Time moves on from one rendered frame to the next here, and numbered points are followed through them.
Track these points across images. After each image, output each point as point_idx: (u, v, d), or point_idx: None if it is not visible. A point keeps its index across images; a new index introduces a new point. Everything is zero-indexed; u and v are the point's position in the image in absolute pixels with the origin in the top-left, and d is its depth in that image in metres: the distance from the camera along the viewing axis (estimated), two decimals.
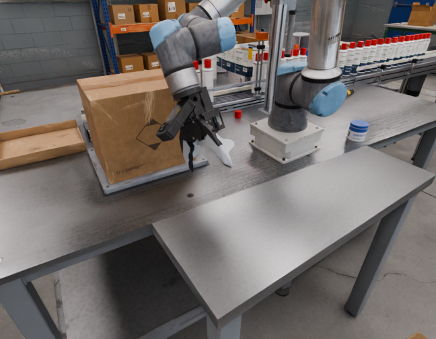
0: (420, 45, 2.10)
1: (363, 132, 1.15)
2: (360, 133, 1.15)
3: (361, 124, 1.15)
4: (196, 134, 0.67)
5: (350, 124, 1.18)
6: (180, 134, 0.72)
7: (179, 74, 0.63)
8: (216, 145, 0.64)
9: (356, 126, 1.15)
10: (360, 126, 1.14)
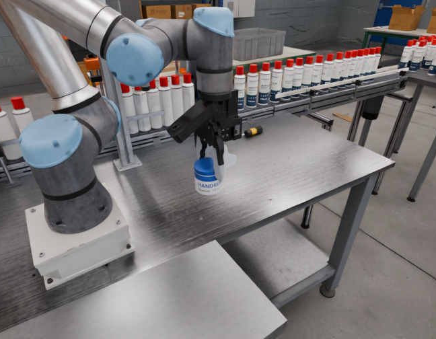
0: (367, 62, 1.70)
1: (210, 180, 0.68)
2: (206, 182, 0.68)
3: (207, 168, 0.68)
4: (208, 140, 0.64)
5: (194, 165, 0.71)
6: (195, 129, 0.68)
7: (210, 77, 0.56)
8: (217, 163, 0.64)
9: (198, 171, 0.67)
10: (203, 171, 0.67)
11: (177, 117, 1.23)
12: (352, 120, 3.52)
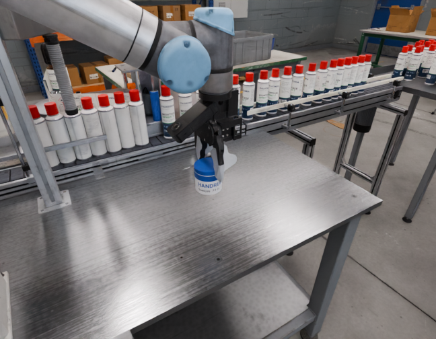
0: (355, 72, 1.50)
1: (210, 180, 0.68)
2: (206, 182, 0.68)
3: (207, 168, 0.68)
4: (208, 140, 0.64)
5: (194, 165, 0.71)
6: (195, 129, 0.68)
7: (210, 77, 0.56)
8: (218, 163, 0.64)
9: (198, 171, 0.67)
10: (203, 171, 0.67)
11: (125, 141, 1.04)
12: None
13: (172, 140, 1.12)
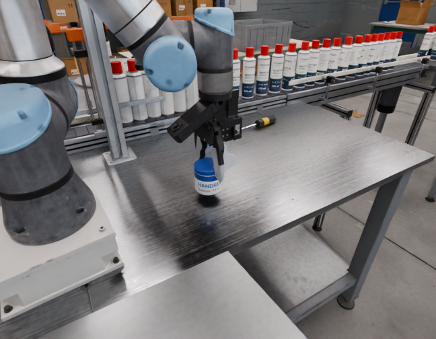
0: (387, 48, 1.53)
1: (210, 180, 0.68)
2: (206, 182, 0.68)
3: (207, 168, 0.68)
4: (208, 140, 0.64)
5: (194, 165, 0.71)
6: (196, 129, 0.68)
7: (210, 77, 0.56)
8: (218, 163, 0.64)
9: (198, 171, 0.67)
10: (203, 171, 0.67)
11: (178, 105, 1.07)
12: (361, 116, 3.36)
13: None
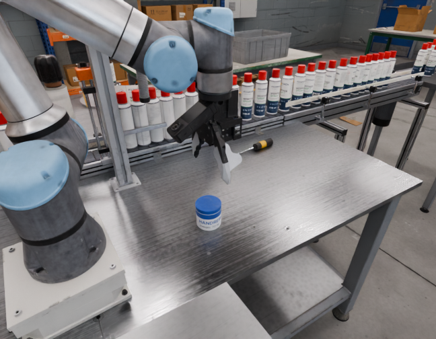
0: (381, 67, 1.59)
1: (210, 218, 0.74)
2: (206, 220, 0.75)
3: (208, 207, 0.74)
4: (208, 140, 0.64)
5: (196, 203, 0.77)
6: None
7: (210, 77, 0.56)
8: (221, 162, 0.63)
9: (198, 210, 0.74)
10: (204, 210, 0.73)
11: None
12: (358, 124, 3.41)
13: None
